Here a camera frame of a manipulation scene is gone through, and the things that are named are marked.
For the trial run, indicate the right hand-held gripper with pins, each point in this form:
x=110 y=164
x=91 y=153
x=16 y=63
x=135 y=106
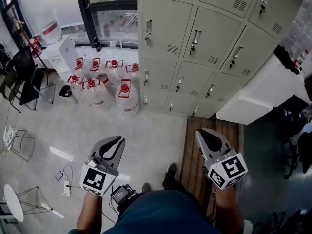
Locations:
x=229 y=170

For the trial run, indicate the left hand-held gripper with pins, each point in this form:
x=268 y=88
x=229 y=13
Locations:
x=93 y=179

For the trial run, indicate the beige metal locker door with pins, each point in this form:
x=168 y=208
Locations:
x=253 y=52

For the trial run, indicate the person's right forearm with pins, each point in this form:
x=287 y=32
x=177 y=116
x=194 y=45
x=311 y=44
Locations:
x=228 y=208

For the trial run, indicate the person's left forearm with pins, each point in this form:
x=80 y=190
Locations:
x=91 y=213

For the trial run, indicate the beige locker cabinet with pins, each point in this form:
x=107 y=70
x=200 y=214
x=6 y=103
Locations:
x=175 y=45

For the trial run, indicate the wooden slat floor mat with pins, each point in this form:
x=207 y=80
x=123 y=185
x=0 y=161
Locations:
x=192 y=142

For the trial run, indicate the person's right shoe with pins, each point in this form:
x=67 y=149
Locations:
x=171 y=170

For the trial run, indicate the person's shoe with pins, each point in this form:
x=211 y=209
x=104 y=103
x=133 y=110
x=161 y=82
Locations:
x=171 y=170
x=146 y=188

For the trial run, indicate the person's black trousers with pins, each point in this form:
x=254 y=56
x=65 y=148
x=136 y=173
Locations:
x=178 y=184

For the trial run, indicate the person's left shoe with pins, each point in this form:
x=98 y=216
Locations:
x=146 y=188

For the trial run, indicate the purple smartphone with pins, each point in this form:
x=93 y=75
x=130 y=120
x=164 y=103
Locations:
x=59 y=175

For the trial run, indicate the white power strip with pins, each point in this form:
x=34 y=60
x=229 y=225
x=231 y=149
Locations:
x=66 y=188

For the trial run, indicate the group of clear water jugs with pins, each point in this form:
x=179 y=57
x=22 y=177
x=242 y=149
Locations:
x=102 y=86

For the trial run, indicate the small black waste bin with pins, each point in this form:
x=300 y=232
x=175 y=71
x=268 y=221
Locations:
x=65 y=91

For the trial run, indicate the white desk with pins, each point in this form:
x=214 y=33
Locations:
x=265 y=94

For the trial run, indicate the person's blue shirt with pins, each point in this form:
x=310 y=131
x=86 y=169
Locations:
x=161 y=213

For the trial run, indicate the black office chair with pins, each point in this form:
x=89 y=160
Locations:
x=296 y=142

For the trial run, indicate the white water dispenser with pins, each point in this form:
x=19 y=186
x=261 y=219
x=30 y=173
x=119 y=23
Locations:
x=64 y=55

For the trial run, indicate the black drinking bottle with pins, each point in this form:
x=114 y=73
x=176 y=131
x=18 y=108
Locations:
x=97 y=44

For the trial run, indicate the black folding chair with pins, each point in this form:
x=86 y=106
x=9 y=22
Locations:
x=28 y=77

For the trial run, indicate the white round side table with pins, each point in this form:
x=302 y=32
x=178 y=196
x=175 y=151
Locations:
x=13 y=202

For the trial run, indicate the black bag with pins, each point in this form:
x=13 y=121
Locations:
x=287 y=60

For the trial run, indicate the dark mesh chair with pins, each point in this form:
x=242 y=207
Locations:
x=8 y=86

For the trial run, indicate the red label dispenser water bottle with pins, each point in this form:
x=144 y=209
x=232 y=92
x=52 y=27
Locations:
x=50 y=32

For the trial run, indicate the shelf of clear plastic boxes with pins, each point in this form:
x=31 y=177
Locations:
x=298 y=28

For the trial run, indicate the black window frame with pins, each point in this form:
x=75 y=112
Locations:
x=84 y=11

